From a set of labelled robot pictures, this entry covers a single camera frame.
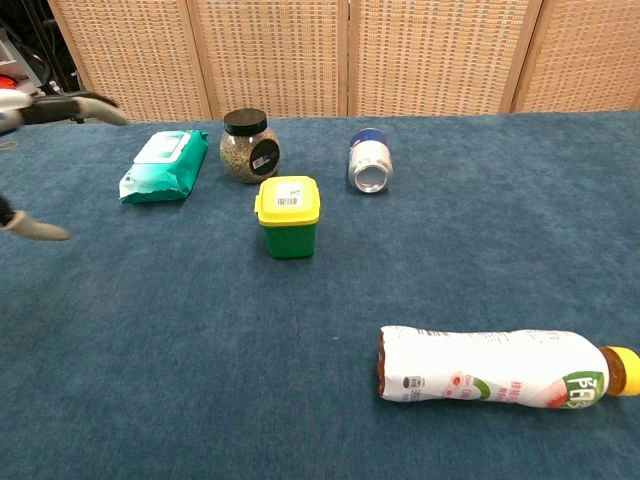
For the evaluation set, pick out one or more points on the blue white drink can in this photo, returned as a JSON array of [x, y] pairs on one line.
[[369, 162]]

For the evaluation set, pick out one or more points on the black tripod stand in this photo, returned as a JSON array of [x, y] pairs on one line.
[[58, 86]]

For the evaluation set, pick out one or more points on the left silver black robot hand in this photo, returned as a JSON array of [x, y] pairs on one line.
[[75, 106]]

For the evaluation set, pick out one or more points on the green white wet wipes pack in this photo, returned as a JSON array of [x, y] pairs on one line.
[[165, 167]]

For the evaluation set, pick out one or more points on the green box with yellow lid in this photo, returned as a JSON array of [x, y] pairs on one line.
[[287, 235]]

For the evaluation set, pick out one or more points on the wooden rattan folding screen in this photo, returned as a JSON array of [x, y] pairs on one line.
[[280, 55]]

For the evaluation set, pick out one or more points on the orange item on shelf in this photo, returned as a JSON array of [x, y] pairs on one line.
[[6, 80]]

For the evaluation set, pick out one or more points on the white-label bottle with yellow cap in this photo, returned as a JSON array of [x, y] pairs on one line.
[[480, 370]]

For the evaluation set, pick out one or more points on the round jar with black lid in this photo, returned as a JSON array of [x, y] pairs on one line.
[[245, 157]]

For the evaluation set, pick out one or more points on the blue felt table cover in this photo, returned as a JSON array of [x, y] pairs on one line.
[[320, 300]]

